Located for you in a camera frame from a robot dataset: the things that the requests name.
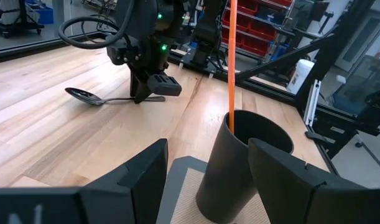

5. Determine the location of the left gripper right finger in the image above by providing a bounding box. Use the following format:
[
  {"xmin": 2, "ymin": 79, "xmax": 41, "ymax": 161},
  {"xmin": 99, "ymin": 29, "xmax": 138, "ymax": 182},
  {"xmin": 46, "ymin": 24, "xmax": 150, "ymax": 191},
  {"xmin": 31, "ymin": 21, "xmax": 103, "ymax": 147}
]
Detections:
[{"xmin": 248, "ymin": 138, "xmax": 369, "ymax": 224}]

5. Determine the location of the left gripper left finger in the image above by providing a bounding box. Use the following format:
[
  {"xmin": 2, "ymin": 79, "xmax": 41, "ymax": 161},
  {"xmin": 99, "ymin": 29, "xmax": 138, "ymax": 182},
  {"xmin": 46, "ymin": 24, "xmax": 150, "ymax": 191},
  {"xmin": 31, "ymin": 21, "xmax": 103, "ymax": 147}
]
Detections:
[{"xmin": 79, "ymin": 138, "xmax": 169, "ymax": 224}]

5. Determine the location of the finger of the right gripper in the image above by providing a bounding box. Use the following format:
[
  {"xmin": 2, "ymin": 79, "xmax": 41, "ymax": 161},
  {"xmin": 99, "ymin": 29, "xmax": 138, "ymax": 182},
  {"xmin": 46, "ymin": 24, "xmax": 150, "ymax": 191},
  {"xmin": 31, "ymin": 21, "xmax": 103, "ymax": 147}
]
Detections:
[
  {"xmin": 134, "ymin": 77, "xmax": 154, "ymax": 105},
  {"xmin": 129, "ymin": 72, "xmax": 141, "ymax": 99}
]

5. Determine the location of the tall black plastic cup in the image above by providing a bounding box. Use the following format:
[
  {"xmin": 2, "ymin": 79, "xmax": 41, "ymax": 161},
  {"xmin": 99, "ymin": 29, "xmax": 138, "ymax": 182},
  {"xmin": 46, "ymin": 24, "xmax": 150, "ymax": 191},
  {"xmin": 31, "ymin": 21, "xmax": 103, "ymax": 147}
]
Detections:
[{"xmin": 195, "ymin": 109, "xmax": 295, "ymax": 224}]

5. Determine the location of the orange plastic straw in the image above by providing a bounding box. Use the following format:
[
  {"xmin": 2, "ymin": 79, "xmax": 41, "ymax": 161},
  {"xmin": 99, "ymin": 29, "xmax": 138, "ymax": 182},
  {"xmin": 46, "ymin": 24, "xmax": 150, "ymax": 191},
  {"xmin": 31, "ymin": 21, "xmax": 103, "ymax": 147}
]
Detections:
[{"xmin": 227, "ymin": 0, "xmax": 239, "ymax": 134}]

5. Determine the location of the beige mat with grey border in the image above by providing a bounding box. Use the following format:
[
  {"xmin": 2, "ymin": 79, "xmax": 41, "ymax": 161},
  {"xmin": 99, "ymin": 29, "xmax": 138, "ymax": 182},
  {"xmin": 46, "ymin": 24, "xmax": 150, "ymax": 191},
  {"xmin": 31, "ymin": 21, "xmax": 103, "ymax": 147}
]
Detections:
[{"xmin": 155, "ymin": 155, "xmax": 271, "ymax": 224}]

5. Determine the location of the white aluminium profile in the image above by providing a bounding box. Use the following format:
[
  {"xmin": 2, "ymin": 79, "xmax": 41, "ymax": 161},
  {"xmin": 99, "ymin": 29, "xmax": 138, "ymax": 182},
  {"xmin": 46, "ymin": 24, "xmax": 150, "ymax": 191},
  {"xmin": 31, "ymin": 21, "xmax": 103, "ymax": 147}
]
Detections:
[{"xmin": 303, "ymin": 79, "xmax": 322, "ymax": 127}]

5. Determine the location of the white plastic jug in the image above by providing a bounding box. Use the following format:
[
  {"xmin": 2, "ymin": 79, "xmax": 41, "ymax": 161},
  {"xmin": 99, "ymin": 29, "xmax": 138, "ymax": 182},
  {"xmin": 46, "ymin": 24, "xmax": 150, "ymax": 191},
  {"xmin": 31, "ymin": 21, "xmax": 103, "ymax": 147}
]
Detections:
[{"xmin": 285, "ymin": 58, "xmax": 315, "ymax": 95}]

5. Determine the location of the shelf rack with bins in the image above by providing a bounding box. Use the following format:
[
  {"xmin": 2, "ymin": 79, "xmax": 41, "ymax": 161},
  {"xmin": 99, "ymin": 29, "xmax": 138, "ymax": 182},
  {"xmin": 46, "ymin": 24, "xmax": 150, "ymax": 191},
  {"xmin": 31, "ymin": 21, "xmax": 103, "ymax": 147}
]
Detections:
[{"xmin": 222, "ymin": 0, "xmax": 295, "ymax": 60}]

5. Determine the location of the wheeled cart with blue bin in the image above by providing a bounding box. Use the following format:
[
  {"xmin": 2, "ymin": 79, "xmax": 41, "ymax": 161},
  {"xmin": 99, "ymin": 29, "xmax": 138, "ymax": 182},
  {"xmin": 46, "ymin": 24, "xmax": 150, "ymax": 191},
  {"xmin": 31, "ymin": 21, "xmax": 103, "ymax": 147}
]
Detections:
[{"xmin": 0, "ymin": 0, "xmax": 54, "ymax": 39}]

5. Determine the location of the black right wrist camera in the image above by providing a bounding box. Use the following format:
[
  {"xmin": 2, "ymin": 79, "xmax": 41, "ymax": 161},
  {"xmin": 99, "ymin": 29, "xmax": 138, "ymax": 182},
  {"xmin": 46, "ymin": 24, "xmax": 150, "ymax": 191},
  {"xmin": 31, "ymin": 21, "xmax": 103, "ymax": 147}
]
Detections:
[{"xmin": 147, "ymin": 73, "xmax": 183, "ymax": 97}]

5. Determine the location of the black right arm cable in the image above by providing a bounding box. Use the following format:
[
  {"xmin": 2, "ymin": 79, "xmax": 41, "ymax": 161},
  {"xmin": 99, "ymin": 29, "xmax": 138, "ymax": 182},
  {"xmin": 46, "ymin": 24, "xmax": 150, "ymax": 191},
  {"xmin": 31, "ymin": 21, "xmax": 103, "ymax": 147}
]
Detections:
[{"xmin": 58, "ymin": 0, "xmax": 135, "ymax": 50}]

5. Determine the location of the black table edge rail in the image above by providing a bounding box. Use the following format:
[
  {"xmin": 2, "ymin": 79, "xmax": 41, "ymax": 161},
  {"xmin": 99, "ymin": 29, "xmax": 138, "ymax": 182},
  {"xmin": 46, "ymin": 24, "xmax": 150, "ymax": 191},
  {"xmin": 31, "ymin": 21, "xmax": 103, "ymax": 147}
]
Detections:
[{"xmin": 0, "ymin": 30, "xmax": 104, "ymax": 65}]

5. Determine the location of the black diagonal frame strut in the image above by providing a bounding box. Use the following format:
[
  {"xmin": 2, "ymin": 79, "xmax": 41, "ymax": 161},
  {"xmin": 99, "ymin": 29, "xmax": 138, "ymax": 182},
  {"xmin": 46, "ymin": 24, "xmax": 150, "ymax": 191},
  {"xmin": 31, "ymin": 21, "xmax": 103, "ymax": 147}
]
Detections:
[{"xmin": 236, "ymin": 32, "xmax": 336, "ymax": 83}]

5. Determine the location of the black frame post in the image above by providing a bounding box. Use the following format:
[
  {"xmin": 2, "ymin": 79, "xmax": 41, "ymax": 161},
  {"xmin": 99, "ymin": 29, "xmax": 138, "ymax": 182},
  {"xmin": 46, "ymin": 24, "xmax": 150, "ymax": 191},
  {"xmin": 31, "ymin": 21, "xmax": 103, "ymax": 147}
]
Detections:
[{"xmin": 297, "ymin": 0, "xmax": 376, "ymax": 110}]

